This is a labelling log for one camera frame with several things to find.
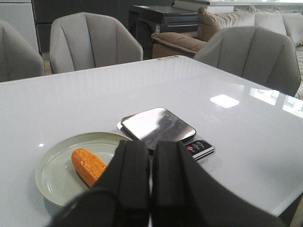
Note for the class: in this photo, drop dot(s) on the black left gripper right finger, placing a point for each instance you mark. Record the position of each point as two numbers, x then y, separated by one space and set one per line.
185 195

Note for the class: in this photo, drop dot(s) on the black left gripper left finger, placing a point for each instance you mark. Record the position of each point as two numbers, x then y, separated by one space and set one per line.
120 198

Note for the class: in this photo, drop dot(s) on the orange corn cob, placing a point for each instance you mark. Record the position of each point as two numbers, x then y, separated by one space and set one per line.
88 166

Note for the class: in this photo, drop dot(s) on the light green plate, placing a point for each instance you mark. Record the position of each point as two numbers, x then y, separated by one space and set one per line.
55 175

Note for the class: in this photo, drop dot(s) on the digital kitchen scale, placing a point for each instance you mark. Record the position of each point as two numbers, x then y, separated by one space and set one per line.
160 124

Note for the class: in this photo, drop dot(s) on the brown sofa cushion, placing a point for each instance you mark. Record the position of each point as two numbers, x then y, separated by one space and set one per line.
188 43

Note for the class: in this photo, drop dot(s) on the grey chair at side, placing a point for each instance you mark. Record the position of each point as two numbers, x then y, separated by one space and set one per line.
256 54

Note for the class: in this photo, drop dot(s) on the grey upholstered chair right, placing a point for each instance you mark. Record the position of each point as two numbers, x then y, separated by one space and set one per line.
85 40

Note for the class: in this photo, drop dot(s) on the grey upholstered chair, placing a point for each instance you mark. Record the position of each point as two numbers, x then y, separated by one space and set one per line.
18 59
85 40

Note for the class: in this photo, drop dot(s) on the grey upholstered chair left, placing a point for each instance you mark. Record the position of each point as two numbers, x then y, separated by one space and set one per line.
18 59

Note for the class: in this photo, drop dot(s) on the black washing machine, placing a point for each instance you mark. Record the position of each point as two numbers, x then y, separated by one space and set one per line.
143 21

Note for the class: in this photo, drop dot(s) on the beige sofa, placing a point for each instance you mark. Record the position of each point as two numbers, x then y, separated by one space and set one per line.
289 24

